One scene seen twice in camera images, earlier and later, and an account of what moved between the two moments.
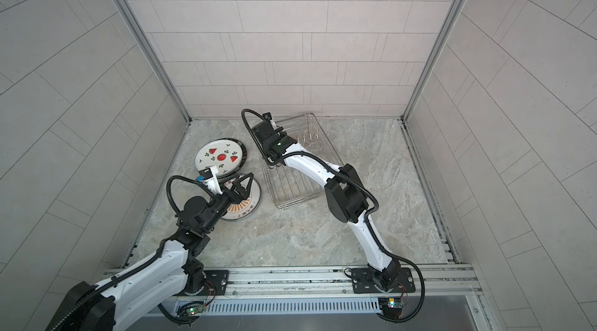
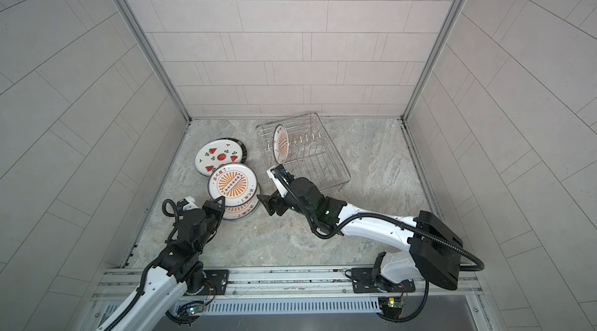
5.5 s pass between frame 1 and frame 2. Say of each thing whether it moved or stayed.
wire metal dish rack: stayed
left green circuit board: stayed
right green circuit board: stayed
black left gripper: moved
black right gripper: moved
